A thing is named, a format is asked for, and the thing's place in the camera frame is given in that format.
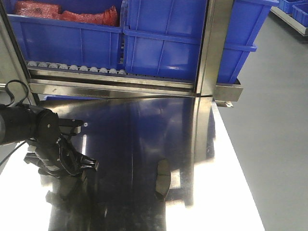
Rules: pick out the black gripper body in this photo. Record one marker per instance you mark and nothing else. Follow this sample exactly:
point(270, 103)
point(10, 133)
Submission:
point(58, 156)

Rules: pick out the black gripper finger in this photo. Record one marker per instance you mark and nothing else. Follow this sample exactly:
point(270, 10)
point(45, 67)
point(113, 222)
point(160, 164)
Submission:
point(31, 158)
point(88, 163)

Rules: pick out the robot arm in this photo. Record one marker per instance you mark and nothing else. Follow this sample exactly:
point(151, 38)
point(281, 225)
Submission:
point(16, 123)

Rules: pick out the blue plastic bin left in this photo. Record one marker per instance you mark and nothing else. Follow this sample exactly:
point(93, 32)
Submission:
point(66, 42)

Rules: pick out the large blue plastic bin right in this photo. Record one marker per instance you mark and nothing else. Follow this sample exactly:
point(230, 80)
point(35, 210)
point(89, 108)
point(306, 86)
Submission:
point(163, 37)

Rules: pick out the red plastic bag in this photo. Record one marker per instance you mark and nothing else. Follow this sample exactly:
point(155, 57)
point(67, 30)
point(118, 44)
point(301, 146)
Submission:
point(37, 9)

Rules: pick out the metal shelving rack with bins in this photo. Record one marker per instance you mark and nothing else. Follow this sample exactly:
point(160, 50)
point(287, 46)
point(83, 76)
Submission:
point(294, 13)

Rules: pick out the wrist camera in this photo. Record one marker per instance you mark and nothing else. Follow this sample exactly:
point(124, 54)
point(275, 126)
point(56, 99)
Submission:
point(70, 126)

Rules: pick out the stainless steel rack frame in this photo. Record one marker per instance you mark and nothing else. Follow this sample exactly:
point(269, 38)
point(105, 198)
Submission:
point(30, 82)

